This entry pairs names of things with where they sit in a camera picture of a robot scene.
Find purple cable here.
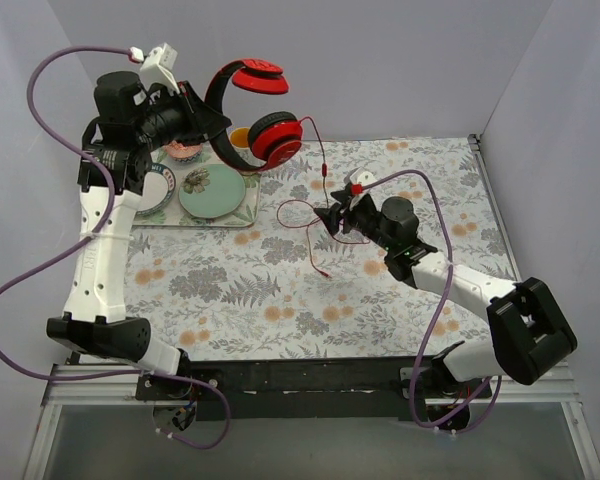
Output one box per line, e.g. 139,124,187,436
0,45,231,450
359,169,504,436

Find small red patterned bowl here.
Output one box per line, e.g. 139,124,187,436
163,141,202,164

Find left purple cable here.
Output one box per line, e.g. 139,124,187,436
0,45,231,450

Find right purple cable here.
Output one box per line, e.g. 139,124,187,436
359,169,504,436

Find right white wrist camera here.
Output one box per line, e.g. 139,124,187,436
345,168,376,210

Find black metal base rail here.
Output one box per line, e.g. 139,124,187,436
44,349,581,436

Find leaf print serving tray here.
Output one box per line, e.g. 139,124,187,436
134,144,260,228

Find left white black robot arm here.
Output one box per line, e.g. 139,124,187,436
46,71,231,400

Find floral mug yellow inside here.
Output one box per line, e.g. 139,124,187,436
229,127,249,150

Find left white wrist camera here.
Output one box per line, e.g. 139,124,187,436
139,43,179,95

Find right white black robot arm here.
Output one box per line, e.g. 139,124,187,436
314,190,578,398

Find white plate green rim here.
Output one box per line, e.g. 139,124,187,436
136,163,176,217

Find red black headphones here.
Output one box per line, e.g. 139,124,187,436
204,58,303,173

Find red headphone cable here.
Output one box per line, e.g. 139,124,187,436
276,116,371,279

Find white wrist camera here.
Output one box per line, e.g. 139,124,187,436
139,43,179,95
345,168,376,210

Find mint green flower plate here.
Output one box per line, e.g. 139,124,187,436
178,164,246,219

